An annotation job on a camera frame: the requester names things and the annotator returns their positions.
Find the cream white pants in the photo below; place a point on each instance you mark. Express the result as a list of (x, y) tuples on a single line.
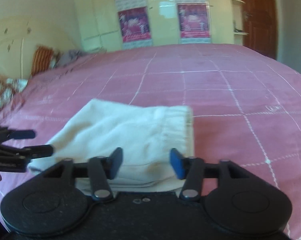
[(145, 134)]

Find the wall corner shelf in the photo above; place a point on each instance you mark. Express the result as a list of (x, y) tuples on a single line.
[(238, 21)]

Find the grey crumpled cloth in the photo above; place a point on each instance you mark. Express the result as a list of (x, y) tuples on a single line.
[(69, 57)]

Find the red white patterned pillow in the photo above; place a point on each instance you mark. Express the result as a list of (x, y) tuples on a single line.
[(8, 88)]

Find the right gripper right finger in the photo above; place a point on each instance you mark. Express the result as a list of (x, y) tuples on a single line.
[(191, 170)]

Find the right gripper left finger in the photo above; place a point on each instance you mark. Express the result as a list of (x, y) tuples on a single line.
[(102, 169)]

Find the cream bed headboard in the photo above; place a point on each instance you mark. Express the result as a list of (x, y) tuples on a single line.
[(19, 38)]

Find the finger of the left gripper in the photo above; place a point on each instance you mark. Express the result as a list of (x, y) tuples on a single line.
[(12, 134), (30, 152)]

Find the cream wardrobe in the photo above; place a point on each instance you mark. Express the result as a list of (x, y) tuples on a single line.
[(99, 23)]

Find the right magenta poster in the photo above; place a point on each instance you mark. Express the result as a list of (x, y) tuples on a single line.
[(194, 20)]

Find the orange striped pillow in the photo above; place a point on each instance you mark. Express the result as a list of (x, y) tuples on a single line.
[(41, 60)]

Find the pink checked bedspread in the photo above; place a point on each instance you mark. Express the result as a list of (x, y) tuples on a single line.
[(246, 106)]

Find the brown wooden door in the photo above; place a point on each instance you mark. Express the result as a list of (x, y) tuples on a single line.
[(260, 22)]

